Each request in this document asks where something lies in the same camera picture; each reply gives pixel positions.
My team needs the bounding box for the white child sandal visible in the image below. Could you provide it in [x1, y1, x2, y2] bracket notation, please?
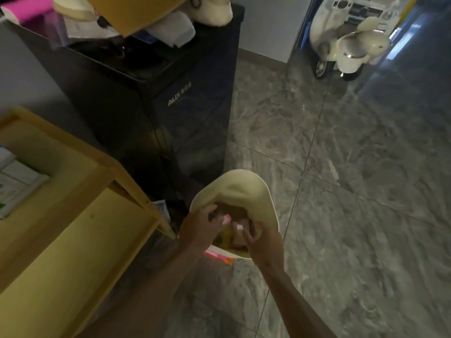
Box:
[52, 0, 100, 22]
[66, 16, 121, 40]
[178, 0, 234, 26]

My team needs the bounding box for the pink white pen tool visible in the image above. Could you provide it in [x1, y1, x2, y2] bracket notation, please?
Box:
[0, 0, 54, 26]

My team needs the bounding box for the white toy scooter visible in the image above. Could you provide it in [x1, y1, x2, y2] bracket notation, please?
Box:
[309, 16, 392, 82]

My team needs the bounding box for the person's right hand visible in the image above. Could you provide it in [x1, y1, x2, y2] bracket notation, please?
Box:
[232, 220, 286, 276]

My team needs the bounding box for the person's right forearm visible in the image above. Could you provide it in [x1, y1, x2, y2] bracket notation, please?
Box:
[260, 265, 340, 338]

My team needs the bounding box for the cream trash bin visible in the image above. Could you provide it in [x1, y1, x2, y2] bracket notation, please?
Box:
[189, 169, 280, 261]

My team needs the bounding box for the white toy car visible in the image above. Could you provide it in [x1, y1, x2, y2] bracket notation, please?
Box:
[329, 0, 417, 33]

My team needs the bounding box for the yellow wooden stool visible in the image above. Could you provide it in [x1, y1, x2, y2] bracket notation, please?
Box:
[0, 107, 178, 338]

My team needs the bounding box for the person's left hand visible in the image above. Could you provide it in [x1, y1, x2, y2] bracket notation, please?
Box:
[178, 204, 228, 259]

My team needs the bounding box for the person's left forearm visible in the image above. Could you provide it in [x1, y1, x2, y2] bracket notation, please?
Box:
[76, 242, 209, 338]

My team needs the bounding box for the white folded paper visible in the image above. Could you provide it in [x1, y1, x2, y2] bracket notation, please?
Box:
[145, 11, 196, 49]

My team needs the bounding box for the brown cardboard sheet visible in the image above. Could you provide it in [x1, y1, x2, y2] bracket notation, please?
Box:
[84, 0, 193, 38]

